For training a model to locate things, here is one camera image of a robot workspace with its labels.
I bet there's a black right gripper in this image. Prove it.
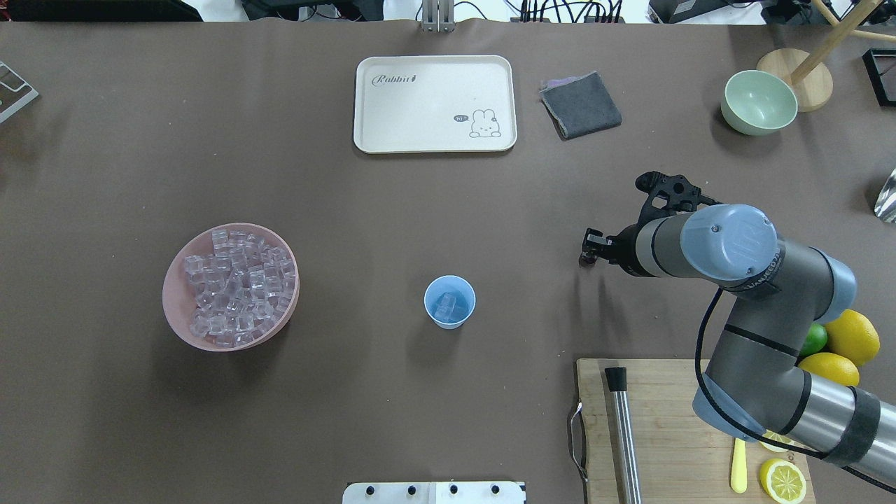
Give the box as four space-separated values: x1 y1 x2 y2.
582 224 641 277

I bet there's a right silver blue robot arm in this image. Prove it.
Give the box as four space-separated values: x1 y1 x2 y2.
580 204 894 491

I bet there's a light blue cup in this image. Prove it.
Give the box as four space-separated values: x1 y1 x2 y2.
423 275 477 330

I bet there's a wooden cup tree stand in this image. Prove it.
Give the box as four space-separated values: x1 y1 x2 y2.
756 1 894 113

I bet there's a steel ice scoop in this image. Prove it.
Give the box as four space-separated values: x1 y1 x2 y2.
873 169 896 223

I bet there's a clear ice cubes pile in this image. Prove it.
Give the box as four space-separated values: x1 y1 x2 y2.
183 230 300 348

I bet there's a white cup rack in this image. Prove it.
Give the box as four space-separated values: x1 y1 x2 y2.
0 62 40 123

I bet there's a grey folded cloth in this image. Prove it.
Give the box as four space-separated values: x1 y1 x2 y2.
540 71 623 140

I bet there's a mint green bowl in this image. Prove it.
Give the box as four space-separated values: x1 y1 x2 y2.
720 70 798 135

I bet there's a steel muddler black tip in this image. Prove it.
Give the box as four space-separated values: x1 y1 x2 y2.
604 366 643 503

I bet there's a green lime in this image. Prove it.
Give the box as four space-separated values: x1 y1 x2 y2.
799 323 829 358

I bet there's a wooden cutting board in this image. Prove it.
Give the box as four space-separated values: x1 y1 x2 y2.
575 358 776 503

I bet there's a cream rabbit tray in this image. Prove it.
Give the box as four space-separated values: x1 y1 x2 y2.
353 55 517 154

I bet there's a lemon half slice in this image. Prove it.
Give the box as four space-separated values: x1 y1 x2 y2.
758 457 809 503
759 430 795 453

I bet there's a yellow lemon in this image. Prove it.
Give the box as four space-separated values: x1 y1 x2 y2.
797 352 860 386
822 309 882 367

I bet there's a yellow plastic knife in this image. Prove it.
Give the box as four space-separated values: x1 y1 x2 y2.
729 437 748 494

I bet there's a pink bowl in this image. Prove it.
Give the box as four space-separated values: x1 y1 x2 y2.
161 223 300 352

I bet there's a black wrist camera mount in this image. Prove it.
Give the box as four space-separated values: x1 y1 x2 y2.
636 170 721 228

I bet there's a black camera cable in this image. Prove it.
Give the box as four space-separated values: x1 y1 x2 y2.
694 287 896 491

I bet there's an aluminium frame post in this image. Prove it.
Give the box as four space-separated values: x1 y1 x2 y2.
420 0 456 33

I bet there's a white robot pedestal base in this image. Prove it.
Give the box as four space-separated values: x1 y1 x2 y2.
342 479 527 503

